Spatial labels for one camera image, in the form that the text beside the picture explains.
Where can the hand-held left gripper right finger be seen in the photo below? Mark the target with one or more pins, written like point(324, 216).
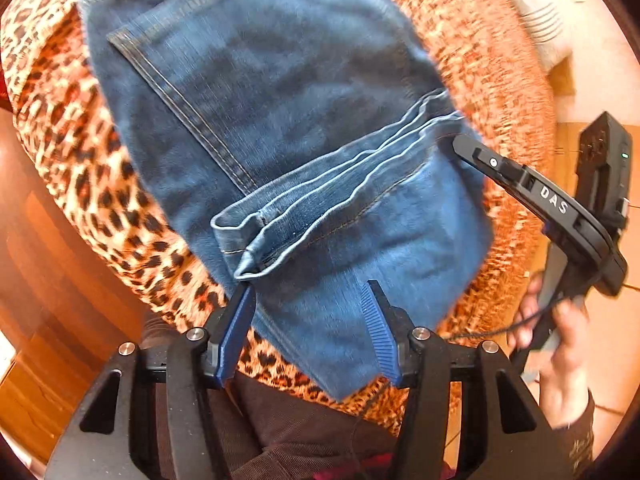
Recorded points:
point(382, 340)

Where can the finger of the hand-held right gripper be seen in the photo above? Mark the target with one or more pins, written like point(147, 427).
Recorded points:
point(530, 185)

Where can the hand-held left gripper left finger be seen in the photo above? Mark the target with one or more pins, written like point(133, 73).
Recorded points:
point(235, 340)

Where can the blue denim pants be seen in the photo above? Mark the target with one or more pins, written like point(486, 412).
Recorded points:
point(275, 85)

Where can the person's right hand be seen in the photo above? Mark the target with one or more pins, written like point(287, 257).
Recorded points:
point(570, 360)

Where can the person's dark brown trousers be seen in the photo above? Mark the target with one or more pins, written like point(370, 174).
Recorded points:
point(300, 430)

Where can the red plaid cloth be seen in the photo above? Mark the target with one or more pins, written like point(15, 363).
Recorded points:
point(350, 467)

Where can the grey striped pillow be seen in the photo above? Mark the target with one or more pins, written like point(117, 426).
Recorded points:
point(530, 15)

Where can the leopard print bedsheet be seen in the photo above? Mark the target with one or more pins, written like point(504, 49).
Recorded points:
point(75, 150)

